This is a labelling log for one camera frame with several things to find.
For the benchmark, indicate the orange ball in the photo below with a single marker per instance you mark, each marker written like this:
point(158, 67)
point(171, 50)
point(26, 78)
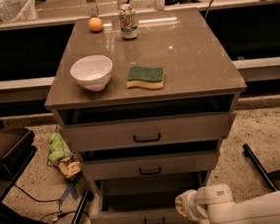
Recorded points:
point(95, 24)

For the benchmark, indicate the brown snack bag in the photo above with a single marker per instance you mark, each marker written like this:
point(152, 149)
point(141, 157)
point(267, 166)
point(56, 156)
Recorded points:
point(69, 166)

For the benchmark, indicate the white bowl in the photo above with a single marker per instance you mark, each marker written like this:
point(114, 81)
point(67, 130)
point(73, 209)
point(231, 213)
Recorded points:
point(92, 72)

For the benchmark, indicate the black stand with tray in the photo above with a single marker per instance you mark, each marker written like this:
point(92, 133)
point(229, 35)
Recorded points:
point(16, 151)

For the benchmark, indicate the green yellow sponge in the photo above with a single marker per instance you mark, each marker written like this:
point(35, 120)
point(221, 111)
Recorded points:
point(145, 77)

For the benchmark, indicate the black metal floor frame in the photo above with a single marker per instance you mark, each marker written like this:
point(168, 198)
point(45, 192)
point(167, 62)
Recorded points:
point(270, 178)

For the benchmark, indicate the blue tape on floor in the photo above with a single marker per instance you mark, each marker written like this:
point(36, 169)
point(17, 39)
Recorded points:
point(70, 191)

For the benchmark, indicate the grey drawer cabinet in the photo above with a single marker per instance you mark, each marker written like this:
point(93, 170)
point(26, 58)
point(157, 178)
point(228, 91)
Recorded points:
point(199, 78)

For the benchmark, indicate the grey drawer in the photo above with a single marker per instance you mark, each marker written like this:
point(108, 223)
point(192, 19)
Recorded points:
point(143, 200)
point(148, 132)
point(149, 165)

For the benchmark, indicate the green chip bag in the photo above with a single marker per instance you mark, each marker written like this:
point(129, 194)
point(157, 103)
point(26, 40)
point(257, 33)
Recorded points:
point(56, 147)

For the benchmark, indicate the soda can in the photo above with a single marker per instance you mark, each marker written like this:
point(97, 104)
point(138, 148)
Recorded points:
point(128, 21)

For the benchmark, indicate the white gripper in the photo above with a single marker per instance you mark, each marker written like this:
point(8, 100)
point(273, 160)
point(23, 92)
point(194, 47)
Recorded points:
point(190, 203)

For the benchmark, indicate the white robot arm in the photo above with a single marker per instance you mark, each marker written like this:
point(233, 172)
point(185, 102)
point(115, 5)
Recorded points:
point(216, 204)

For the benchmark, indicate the white plastic bag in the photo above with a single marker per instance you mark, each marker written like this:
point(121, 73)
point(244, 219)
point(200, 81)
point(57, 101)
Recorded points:
point(17, 10)

